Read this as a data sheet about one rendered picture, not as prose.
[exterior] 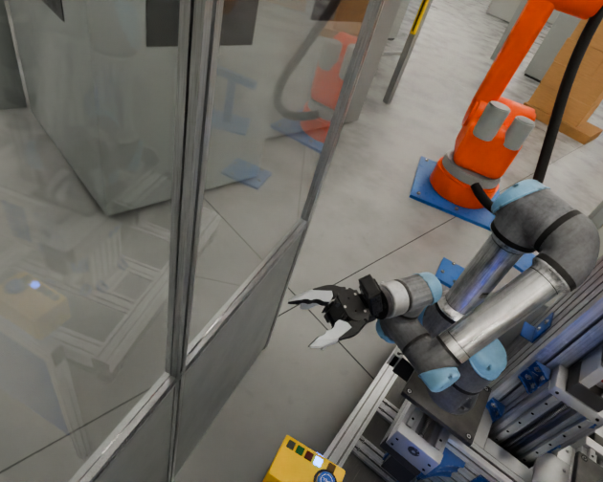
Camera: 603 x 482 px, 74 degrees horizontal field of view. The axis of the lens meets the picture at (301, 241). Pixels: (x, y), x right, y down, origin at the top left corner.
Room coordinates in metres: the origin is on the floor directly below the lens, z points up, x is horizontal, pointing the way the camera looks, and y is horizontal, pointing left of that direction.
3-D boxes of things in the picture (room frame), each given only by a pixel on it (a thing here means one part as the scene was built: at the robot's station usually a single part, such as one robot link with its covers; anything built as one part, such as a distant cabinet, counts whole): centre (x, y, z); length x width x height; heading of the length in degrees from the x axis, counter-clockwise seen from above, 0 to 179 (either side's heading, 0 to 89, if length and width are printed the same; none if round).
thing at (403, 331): (0.65, -0.29, 1.34); 0.11 x 0.08 x 0.11; 40
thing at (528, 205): (0.84, -0.48, 1.41); 0.15 x 0.12 x 0.55; 40
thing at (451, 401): (0.74, -0.56, 1.09); 0.15 x 0.15 x 0.10
